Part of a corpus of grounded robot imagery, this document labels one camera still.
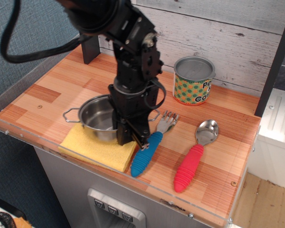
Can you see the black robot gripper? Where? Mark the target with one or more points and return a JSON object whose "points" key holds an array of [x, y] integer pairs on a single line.
{"points": [[131, 114]]}

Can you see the small stainless steel pot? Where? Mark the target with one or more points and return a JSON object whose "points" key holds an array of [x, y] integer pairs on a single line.
{"points": [[96, 117]]}

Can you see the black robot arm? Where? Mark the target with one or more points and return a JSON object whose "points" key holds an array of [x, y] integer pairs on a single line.
{"points": [[133, 94]]}

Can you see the yellow cloth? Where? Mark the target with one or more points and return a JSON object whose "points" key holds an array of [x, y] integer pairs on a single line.
{"points": [[81, 146]]}

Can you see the clear acrylic table guard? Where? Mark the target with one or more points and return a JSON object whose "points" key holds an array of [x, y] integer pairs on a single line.
{"points": [[36, 116]]}

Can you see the silver dispenser button panel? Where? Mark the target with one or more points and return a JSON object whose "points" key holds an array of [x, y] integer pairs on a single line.
{"points": [[112, 213]]}

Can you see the grey toy kitchen cabinet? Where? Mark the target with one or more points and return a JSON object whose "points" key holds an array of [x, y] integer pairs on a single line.
{"points": [[71, 183]]}

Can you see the toy peas and carrots can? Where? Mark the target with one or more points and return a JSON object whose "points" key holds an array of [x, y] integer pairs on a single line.
{"points": [[192, 80]]}

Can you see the black and orange object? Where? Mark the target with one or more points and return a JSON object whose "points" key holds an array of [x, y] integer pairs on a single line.
{"points": [[11, 217]]}

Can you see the fork with blue handle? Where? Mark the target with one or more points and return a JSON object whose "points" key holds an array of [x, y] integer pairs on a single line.
{"points": [[143, 157]]}

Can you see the spoon with red handle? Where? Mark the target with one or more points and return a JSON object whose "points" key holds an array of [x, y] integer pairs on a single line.
{"points": [[206, 133]]}

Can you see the black vertical post left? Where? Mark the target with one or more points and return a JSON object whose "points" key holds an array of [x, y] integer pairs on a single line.
{"points": [[90, 48]]}

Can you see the black vertical post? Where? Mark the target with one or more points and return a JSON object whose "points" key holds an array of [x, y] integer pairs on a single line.
{"points": [[271, 79], [90, 48]]}

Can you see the black vertical post right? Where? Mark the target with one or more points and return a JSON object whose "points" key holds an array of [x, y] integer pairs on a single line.
{"points": [[271, 79]]}

